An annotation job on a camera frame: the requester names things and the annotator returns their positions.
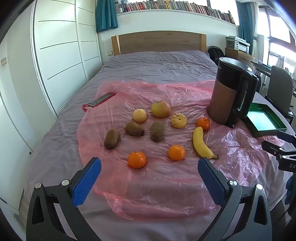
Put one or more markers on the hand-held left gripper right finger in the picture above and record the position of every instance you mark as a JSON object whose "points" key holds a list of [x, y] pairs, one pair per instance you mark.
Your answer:
{"points": [[211, 183]]}

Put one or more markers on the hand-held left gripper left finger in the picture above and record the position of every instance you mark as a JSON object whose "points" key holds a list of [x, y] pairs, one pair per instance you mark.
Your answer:
{"points": [[86, 183]]}

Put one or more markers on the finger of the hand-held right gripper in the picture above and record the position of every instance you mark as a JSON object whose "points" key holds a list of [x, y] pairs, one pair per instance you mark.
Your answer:
{"points": [[288, 136], [272, 148]]}

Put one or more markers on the green tray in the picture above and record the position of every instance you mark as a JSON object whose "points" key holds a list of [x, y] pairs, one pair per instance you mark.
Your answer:
{"points": [[263, 118]]}

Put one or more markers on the yellow banana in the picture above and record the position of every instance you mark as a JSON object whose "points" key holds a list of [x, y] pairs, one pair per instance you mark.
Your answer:
{"points": [[201, 144]]}

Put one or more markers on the orange tangerine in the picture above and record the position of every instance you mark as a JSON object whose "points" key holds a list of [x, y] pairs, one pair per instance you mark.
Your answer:
{"points": [[137, 160], [177, 152], [203, 123]]}

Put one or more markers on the brown kiwi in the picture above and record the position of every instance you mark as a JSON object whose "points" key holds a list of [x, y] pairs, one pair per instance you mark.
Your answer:
{"points": [[134, 129], [157, 131], [111, 139]]}

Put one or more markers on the pale yellow pear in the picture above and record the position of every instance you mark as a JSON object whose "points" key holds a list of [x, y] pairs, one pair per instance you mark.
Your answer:
{"points": [[140, 115]]}

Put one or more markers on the large red-yellow apple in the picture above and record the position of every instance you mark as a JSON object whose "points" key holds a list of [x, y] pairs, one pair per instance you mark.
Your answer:
{"points": [[161, 109]]}

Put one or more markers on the pink plastic sheet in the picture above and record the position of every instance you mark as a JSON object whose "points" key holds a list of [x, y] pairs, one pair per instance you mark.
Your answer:
{"points": [[161, 185]]}

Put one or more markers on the grey office chair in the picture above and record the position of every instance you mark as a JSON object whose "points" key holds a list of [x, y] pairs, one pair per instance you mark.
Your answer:
{"points": [[281, 85]]}

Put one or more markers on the black and steel electric kettle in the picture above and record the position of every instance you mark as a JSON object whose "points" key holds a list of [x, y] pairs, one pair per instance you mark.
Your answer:
{"points": [[227, 95]]}

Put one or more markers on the desk with white legs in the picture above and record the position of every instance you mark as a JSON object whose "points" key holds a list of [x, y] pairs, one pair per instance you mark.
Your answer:
{"points": [[261, 66]]}

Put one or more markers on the red smartphone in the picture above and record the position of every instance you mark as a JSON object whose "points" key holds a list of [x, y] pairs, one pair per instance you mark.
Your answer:
{"points": [[103, 99]]}

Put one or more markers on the wooden drawer cabinet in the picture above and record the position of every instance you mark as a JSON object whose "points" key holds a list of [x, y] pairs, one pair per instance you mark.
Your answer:
{"points": [[238, 56]]}

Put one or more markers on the white printer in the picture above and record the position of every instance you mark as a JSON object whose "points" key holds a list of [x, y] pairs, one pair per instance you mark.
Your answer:
{"points": [[239, 44]]}

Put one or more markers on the window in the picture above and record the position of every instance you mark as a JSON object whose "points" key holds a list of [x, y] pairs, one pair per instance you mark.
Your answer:
{"points": [[277, 27]]}

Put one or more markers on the black backpack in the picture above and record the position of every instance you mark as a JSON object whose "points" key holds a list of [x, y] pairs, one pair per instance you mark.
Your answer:
{"points": [[215, 54]]}

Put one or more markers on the teal curtain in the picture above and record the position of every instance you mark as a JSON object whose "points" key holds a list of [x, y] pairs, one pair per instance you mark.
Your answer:
{"points": [[106, 14], [246, 25]]}

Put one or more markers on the white wardrobe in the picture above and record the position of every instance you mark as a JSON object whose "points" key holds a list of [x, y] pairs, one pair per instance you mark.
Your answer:
{"points": [[57, 58]]}

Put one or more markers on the bed with purple sheet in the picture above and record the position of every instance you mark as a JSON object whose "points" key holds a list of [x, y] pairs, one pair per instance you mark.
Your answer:
{"points": [[150, 67]]}

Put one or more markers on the wooden headboard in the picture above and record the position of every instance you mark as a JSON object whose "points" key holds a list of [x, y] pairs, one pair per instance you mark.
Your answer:
{"points": [[159, 42]]}

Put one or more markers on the row of books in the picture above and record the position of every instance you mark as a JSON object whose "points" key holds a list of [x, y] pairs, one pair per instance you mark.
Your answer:
{"points": [[175, 5]]}

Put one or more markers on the white wall socket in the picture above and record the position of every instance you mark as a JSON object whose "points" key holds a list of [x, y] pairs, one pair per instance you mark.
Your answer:
{"points": [[110, 52]]}

